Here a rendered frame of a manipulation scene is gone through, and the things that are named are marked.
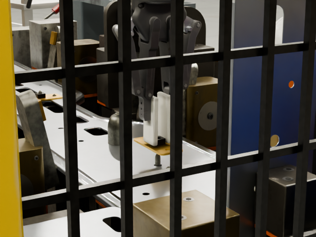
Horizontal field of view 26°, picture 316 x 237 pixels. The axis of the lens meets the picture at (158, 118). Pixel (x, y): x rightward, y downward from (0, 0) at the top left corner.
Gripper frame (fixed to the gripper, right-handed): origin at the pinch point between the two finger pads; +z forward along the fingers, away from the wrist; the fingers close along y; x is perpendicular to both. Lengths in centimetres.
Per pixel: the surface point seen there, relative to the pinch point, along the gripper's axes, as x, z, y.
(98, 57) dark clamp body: -51, 1, -16
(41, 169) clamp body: -2.9, 5.6, 16.6
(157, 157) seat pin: 0.3, 5.7, 0.2
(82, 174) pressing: -2.8, 7.3, 10.6
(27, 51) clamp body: -102, 8, -18
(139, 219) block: 25.2, 2.1, 17.0
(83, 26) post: -92, 0, -31
